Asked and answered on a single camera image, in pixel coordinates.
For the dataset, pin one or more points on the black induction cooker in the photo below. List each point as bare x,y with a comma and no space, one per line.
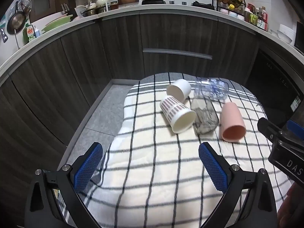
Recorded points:
154,2

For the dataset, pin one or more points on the white teapot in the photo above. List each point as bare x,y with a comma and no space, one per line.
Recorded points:
102,1

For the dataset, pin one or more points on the white kitchen countertop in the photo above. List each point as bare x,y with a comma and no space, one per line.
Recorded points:
123,10

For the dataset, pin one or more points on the red label sauce bottle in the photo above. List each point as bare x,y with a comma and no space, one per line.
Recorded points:
261,21

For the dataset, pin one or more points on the green dish tray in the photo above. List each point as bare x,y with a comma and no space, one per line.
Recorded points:
57,23

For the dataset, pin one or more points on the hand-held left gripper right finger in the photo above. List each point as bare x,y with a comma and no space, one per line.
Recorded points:
213,169

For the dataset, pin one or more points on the small white blue bottle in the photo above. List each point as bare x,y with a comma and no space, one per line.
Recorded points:
37,32

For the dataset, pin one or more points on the hanging frying pan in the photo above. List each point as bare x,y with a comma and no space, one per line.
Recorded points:
15,22

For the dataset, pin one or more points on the steel pot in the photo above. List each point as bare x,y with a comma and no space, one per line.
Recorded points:
93,11

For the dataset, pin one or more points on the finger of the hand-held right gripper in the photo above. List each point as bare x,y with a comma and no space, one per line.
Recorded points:
268,128
295,127

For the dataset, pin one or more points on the black flat pan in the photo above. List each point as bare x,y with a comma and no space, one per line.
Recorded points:
203,5

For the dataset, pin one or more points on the green jar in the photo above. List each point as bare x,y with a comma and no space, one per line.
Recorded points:
253,19

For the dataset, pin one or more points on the hanging round strainer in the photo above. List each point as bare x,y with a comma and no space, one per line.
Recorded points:
26,4

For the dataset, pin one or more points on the person's right hand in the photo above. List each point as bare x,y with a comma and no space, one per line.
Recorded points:
291,209

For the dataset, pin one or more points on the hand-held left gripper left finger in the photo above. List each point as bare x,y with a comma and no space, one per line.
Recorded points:
87,169

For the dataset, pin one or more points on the plain white cup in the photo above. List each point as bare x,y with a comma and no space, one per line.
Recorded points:
178,89

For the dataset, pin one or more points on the stack of white bowls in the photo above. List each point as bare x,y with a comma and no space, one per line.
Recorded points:
285,34

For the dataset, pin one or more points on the green dish soap bottle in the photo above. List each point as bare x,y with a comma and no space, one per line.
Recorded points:
29,33

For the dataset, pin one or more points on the red lidded jar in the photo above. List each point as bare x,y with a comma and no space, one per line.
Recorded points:
114,6

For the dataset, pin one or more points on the white checked cloth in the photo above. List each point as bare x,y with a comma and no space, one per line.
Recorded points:
154,171

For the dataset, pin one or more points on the striped white paper cup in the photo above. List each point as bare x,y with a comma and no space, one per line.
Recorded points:
177,115

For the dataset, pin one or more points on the pink cup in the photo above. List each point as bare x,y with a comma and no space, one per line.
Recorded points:
231,121

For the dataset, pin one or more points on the blue printed clear glass cup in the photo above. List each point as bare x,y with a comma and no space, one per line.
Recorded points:
213,89

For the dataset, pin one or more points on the black built-in dishwasher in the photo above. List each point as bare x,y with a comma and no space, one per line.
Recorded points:
273,80

